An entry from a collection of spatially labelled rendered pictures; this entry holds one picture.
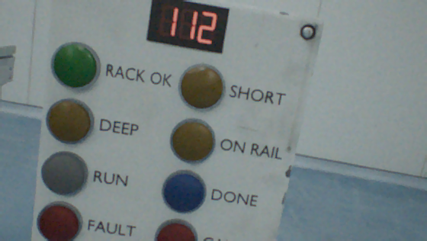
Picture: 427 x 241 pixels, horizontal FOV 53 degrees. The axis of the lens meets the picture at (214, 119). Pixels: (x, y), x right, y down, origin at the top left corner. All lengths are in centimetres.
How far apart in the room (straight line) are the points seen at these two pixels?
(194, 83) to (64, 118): 9
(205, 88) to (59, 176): 11
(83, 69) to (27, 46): 384
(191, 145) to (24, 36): 387
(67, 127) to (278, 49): 14
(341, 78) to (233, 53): 354
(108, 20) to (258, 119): 11
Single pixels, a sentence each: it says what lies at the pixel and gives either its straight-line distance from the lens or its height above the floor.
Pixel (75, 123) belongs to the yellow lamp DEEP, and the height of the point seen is 101.
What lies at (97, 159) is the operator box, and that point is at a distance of 30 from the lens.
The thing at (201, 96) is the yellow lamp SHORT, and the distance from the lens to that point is 27.
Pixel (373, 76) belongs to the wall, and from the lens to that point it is 387.
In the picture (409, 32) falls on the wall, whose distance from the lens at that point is 393.
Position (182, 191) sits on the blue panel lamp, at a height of 98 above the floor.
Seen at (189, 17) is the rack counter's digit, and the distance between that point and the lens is 27.
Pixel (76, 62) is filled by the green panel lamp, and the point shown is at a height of 105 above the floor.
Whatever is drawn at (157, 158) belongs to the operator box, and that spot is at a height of 99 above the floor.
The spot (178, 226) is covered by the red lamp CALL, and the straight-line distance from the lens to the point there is 30.
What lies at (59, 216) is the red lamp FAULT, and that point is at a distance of 31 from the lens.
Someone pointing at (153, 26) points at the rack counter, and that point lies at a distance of 27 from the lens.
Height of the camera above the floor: 109
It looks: 12 degrees down
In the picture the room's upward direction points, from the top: 10 degrees clockwise
